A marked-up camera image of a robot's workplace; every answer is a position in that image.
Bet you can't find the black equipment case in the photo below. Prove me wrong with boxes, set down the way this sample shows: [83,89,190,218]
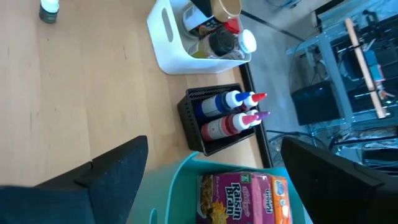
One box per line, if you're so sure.
[290,81,341,126]

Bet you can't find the small dark bottle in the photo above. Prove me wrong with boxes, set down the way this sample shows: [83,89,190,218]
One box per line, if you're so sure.
[38,0,60,24]

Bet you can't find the black-lidded herb jar green label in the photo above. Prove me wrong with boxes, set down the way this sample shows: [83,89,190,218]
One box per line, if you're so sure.
[188,27,237,60]

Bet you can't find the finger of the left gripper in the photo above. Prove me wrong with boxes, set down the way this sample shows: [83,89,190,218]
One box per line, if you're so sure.
[190,0,214,19]

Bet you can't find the red-capped spice bottle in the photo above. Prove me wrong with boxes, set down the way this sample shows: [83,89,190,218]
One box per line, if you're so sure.
[217,17,242,35]

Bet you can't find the pink-tipped squeeze bottle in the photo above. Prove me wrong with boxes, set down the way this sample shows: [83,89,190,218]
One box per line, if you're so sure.
[200,112,261,142]

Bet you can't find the purple-tipped squeeze bottle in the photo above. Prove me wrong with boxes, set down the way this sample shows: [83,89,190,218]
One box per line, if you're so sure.
[245,110,271,127]

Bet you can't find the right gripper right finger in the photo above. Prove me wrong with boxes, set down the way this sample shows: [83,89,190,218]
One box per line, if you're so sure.
[280,136,398,224]

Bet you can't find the white plastic bin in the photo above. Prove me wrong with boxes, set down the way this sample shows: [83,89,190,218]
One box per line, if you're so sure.
[146,0,252,75]

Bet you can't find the teal plastic bin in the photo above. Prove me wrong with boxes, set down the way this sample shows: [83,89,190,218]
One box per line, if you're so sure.
[127,151,312,224]

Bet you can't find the long wooden stick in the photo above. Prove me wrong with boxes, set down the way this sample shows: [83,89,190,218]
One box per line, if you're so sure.
[345,17,388,119]

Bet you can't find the grey metal shelving rack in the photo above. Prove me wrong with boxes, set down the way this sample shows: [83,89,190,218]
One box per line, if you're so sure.
[285,0,398,170]

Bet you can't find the black slotted plastic basket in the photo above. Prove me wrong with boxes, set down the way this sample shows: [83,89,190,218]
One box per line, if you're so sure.
[176,83,265,157]

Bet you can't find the black aluminium table frame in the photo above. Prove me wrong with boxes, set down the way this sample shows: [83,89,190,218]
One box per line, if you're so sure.
[238,62,275,169]

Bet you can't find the white-lidded spice jar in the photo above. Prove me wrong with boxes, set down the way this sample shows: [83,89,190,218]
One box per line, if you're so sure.
[223,29,257,60]

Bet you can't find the red-tipped squeeze bottle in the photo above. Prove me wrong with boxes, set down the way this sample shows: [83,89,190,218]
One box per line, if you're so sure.
[242,92,268,110]

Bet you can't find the blue-tipped squeeze bottle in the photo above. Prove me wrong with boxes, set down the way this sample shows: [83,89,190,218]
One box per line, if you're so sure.
[195,91,252,121]

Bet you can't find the pink Raisin Bran cereal box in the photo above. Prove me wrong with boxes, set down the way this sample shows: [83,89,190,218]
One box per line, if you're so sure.
[196,172,276,224]

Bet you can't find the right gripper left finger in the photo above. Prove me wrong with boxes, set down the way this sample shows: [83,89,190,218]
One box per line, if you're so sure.
[0,135,149,224]

